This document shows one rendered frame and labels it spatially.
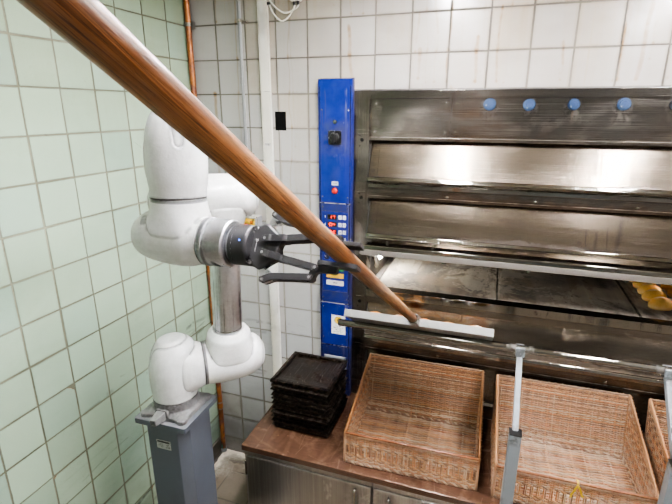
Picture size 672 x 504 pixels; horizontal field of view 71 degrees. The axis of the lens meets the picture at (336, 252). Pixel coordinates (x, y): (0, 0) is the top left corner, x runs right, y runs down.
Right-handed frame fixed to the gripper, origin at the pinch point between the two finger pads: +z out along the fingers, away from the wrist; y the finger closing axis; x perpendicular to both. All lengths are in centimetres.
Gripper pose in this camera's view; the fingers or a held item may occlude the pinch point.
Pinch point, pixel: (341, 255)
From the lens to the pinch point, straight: 79.5
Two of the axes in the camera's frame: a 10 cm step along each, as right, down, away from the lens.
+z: 9.5, 1.0, -3.1
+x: -2.8, -2.4, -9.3
